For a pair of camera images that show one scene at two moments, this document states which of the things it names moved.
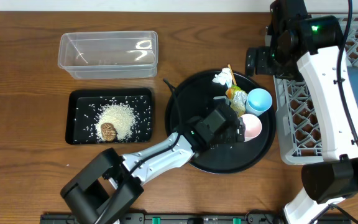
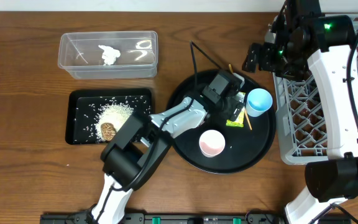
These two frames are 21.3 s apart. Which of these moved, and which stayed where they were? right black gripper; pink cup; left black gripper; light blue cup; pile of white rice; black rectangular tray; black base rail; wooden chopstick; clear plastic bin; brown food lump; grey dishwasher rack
Moved: pink cup; left black gripper; wooden chopstick
Stayed: black base rail; black rectangular tray; right black gripper; brown food lump; light blue cup; pile of white rice; clear plastic bin; grey dishwasher rack
